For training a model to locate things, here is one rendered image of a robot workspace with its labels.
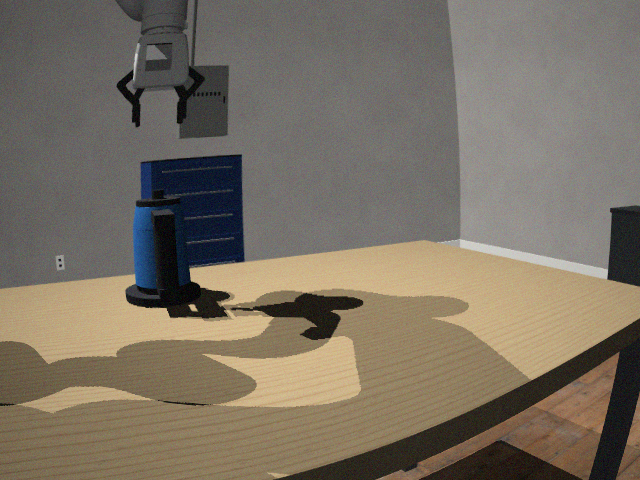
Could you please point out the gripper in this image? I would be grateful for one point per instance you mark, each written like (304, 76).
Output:
(164, 79)

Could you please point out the blue kettle with black handle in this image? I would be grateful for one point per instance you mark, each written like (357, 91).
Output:
(160, 269)

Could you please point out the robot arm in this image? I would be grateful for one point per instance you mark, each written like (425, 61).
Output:
(157, 15)

